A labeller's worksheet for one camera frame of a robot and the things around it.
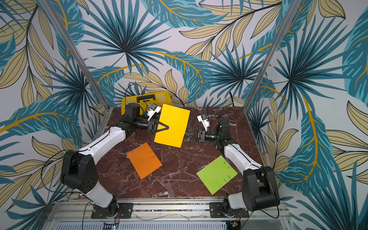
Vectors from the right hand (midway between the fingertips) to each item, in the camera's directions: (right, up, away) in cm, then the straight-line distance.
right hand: (188, 134), depth 77 cm
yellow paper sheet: (-6, +9, -3) cm, 11 cm away
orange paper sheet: (-27, -17, +12) cm, 34 cm away
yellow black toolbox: (-31, +22, +24) cm, 45 cm away
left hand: (-11, +3, -3) cm, 12 cm away
